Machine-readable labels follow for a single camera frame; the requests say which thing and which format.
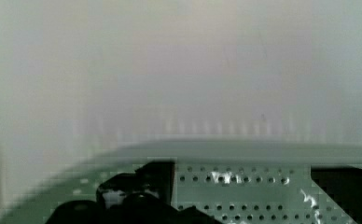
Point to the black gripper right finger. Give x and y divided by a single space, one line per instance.
344 186

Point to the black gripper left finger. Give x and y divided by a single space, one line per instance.
141 197

